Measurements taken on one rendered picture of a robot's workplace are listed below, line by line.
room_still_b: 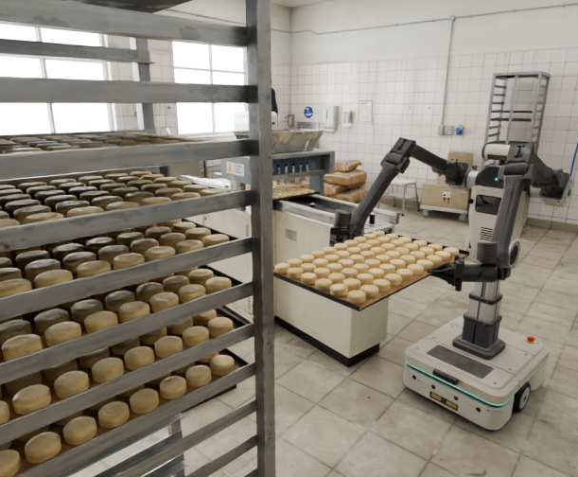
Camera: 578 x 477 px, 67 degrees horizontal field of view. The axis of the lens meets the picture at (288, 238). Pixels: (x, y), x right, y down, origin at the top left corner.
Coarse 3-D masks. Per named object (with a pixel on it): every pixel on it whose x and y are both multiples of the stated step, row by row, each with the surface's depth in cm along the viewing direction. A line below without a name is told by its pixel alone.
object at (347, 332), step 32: (288, 224) 273; (320, 224) 250; (384, 224) 246; (288, 256) 279; (288, 288) 286; (288, 320) 293; (320, 320) 266; (352, 320) 246; (384, 320) 266; (352, 352) 253
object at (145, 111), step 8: (136, 40) 101; (144, 40) 102; (136, 48) 102; (144, 48) 103; (136, 64) 103; (144, 64) 103; (136, 72) 104; (144, 72) 104; (144, 80) 104; (136, 104) 107; (144, 104) 106; (152, 104) 107; (144, 112) 106; (152, 112) 107; (144, 120) 106; (152, 120) 108; (144, 128) 107; (152, 128) 108; (176, 424) 133; (168, 432) 135; (176, 456) 136; (184, 472) 140
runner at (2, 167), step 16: (176, 144) 68; (192, 144) 70; (208, 144) 72; (224, 144) 74; (240, 144) 76; (0, 160) 53; (16, 160) 54; (32, 160) 55; (48, 160) 57; (64, 160) 58; (80, 160) 59; (96, 160) 61; (112, 160) 62; (128, 160) 64; (144, 160) 65; (160, 160) 67; (176, 160) 69; (192, 160) 70; (0, 176) 53; (16, 176) 55; (32, 176) 56
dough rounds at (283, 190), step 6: (246, 186) 312; (276, 186) 315; (282, 186) 313; (288, 186) 315; (294, 186) 313; (276, 192) 295; (282, 192) 292; (288, 192) 296; (294, 192) 292; (300, 192) 295; (306, 192) 294; (312, 192) 298; (276, 198) 279
